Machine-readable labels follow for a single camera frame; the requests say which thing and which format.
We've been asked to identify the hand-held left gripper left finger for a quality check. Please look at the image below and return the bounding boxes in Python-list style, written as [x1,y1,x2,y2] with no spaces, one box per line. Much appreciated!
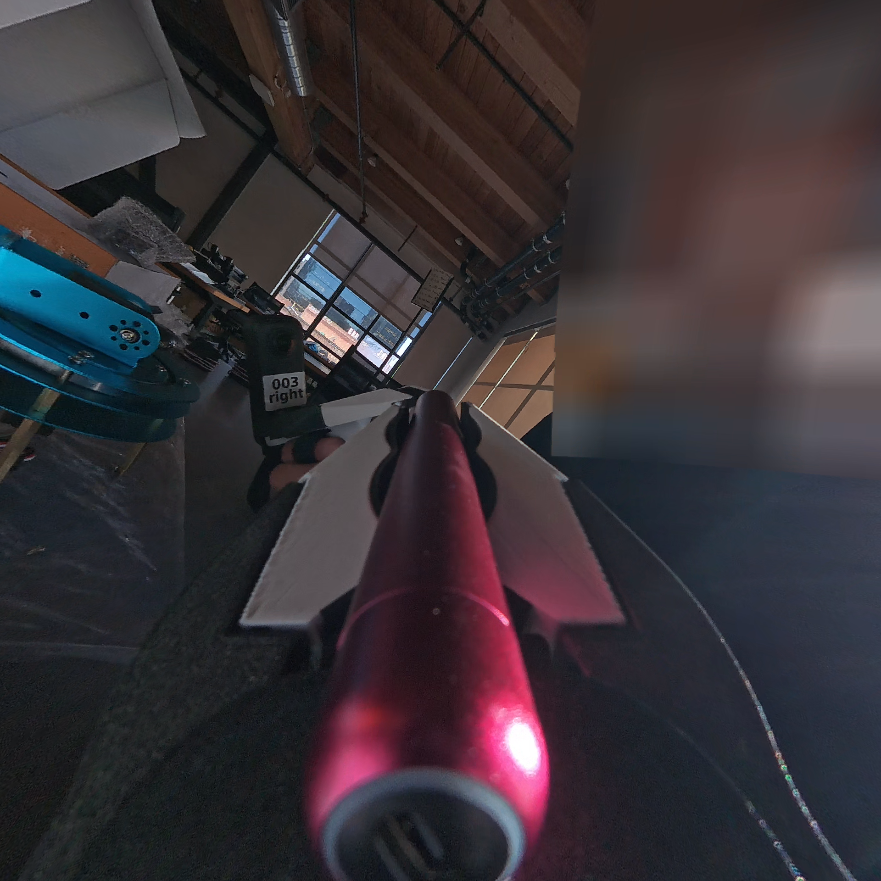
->
[240,406,414,630]

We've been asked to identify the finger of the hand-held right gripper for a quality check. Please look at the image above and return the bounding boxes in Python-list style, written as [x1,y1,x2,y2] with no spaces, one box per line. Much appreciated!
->
[329,387,415,415]
[322,405,398,443]

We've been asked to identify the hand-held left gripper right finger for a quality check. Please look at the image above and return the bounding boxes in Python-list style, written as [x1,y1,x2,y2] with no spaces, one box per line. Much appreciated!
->
[460,402,626,629]

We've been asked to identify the red electric screwdriver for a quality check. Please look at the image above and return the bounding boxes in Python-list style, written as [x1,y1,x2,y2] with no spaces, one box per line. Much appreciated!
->
[303,389,552,881]

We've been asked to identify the blue toy robot arm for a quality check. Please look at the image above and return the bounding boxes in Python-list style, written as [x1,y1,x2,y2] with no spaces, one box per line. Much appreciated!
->
[0,227,202,483]

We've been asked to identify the white desk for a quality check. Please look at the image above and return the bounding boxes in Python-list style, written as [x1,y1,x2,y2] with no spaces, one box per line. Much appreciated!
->
[0,406,276,881]

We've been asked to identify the person's right hand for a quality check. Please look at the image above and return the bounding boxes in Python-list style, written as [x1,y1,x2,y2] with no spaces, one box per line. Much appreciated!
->
[268,435,346,496]

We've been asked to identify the large paned window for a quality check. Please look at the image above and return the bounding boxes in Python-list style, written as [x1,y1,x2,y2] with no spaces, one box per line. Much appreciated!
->
[272,210,441,388]

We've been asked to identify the black ceiling pipes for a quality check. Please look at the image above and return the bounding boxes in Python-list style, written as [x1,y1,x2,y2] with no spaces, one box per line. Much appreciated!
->
[460,212,574,340]

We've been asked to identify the bubble wrap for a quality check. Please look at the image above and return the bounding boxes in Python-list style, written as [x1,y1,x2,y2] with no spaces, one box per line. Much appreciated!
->
[89,196,198,267]

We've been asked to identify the open white cardboard box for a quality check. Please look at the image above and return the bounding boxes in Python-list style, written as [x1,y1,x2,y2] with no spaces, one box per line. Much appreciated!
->
[0,0,206,276]

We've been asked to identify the wall whiteboard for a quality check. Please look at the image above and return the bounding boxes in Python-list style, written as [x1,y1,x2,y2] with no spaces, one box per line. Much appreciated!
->
[416,268,455,312]

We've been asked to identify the silver ceiling duct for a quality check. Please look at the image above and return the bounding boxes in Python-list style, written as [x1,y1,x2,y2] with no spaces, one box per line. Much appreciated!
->
[262,0,319,99]

